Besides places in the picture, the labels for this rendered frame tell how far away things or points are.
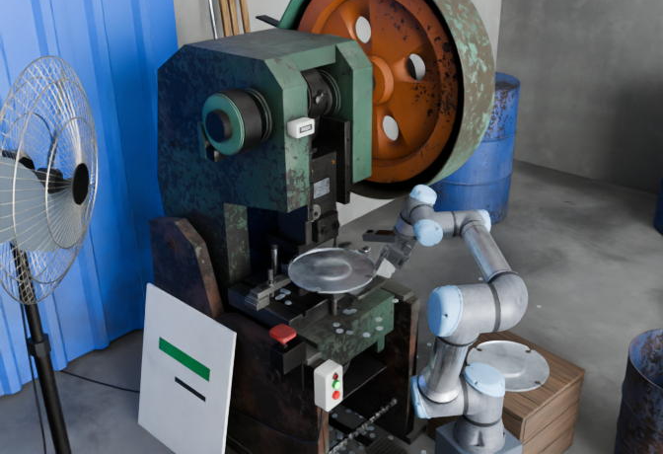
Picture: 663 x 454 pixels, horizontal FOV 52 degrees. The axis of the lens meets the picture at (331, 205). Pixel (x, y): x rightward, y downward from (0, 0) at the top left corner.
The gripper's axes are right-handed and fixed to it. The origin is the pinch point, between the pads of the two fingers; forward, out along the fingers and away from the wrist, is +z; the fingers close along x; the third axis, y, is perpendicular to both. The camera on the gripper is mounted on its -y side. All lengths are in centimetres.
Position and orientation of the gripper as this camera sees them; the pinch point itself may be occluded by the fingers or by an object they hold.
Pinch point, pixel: (373, 272)
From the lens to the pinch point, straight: 223.0
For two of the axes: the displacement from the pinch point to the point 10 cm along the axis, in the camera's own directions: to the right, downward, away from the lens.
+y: 8.4, 5.1, -1.8
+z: -3.6, 7.7, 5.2
